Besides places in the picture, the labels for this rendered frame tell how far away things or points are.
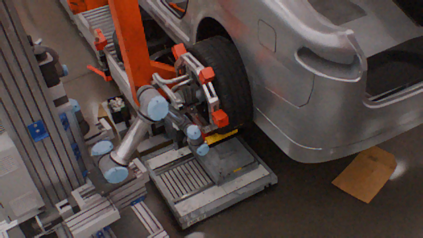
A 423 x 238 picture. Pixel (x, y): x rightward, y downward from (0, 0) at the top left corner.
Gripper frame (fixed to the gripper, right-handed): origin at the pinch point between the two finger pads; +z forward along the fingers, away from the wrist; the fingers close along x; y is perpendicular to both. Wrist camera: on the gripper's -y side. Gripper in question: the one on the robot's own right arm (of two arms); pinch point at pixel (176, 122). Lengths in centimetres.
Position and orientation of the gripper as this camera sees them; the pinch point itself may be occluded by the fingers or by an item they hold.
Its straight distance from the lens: 290.6
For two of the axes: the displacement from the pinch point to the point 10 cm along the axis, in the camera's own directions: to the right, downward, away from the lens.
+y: -0.8, -7.6, -6.4
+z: -5.2, -5.2, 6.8
